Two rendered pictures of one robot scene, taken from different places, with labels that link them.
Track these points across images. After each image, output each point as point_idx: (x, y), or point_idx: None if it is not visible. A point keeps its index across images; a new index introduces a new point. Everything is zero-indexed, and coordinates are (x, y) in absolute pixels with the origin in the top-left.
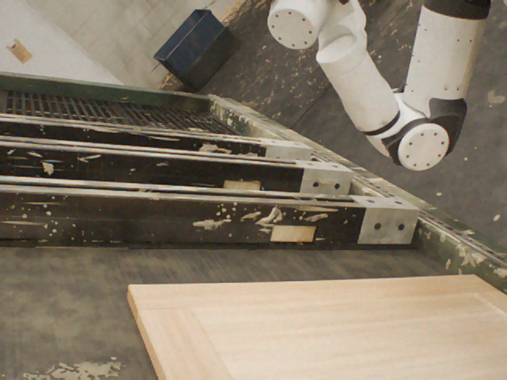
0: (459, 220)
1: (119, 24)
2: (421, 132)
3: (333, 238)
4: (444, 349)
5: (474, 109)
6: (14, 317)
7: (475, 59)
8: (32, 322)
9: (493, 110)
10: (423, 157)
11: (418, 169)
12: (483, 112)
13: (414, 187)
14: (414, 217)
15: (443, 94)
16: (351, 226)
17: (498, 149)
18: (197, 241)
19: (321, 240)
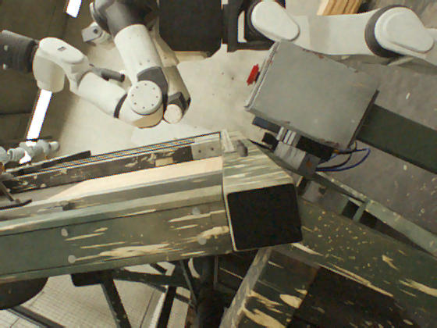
0: (376, 150)
1: (233, 113)
2: (166, 109)
3: (181, 160)
4: (157, 174)
5: (388, 80)
6: (55, 191)
7: (175, 76)
8: (57, 191)
9: (397, 74)
10: (173, 117)
11: (175, 122)
12: (392, 79)
13: (358, 140)
14: (217, 143)
15: (169, 93)
16: (187, 154)
17: (397, 98)
18: (129, 172)
19: (175, 162)
